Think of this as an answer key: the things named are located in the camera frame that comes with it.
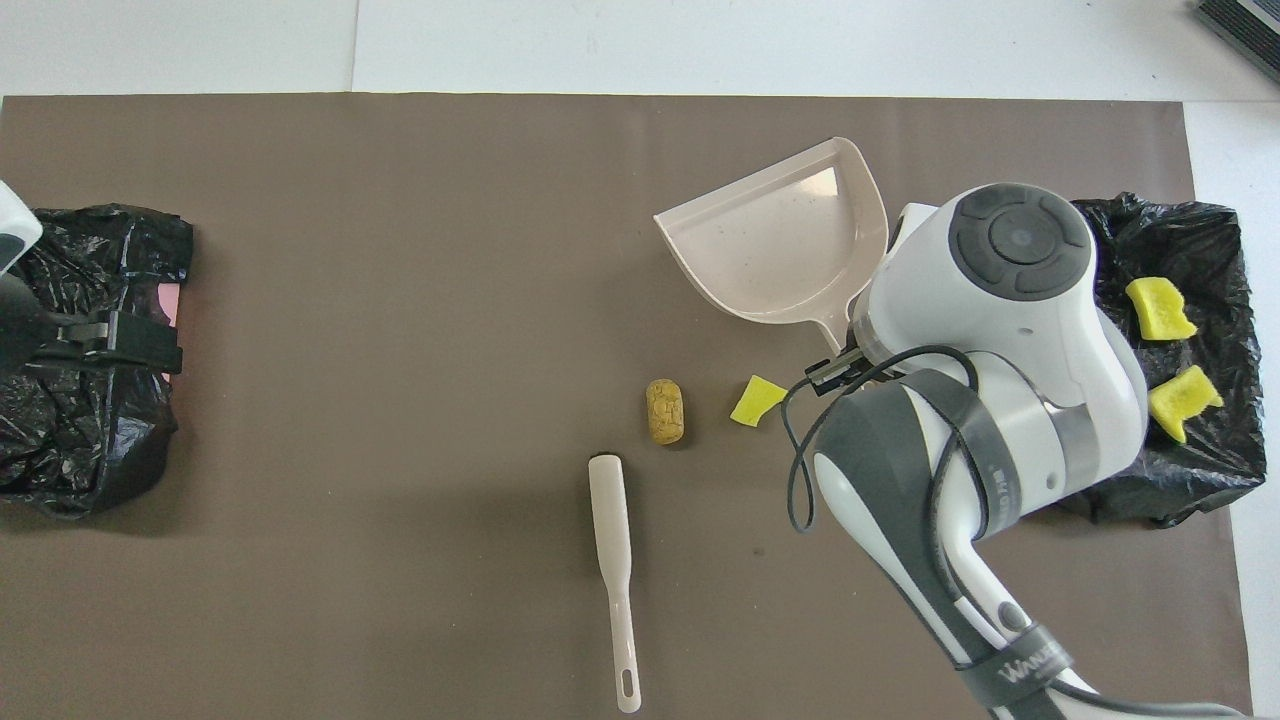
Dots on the black plastic trash bag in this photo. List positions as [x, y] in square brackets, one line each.
[110, 450]
[1210, 240]

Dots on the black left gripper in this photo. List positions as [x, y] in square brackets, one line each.
[30, 330]

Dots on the dark ribbed device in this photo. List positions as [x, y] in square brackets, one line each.
[1250, 25]

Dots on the beige plastic dustpan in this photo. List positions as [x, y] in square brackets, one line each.
[780, 240]

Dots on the brown table mat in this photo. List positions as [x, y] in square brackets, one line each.
[300, 500]

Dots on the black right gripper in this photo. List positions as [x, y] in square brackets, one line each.
[830, 375]

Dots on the pink plastic bin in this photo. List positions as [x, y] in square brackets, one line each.
[172, 303]

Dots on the yellow sponge piece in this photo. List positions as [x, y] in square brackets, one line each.
[1160, 310]
[1185, 400]

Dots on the small yellow sponge wedge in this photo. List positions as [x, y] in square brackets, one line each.
[755, 402]

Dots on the beige brush with black bristles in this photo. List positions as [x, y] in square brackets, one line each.
[608, 500]

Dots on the brown foam cylinder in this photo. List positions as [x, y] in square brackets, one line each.
[665, 412]

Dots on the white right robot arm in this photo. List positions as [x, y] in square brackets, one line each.
[1020, 330]

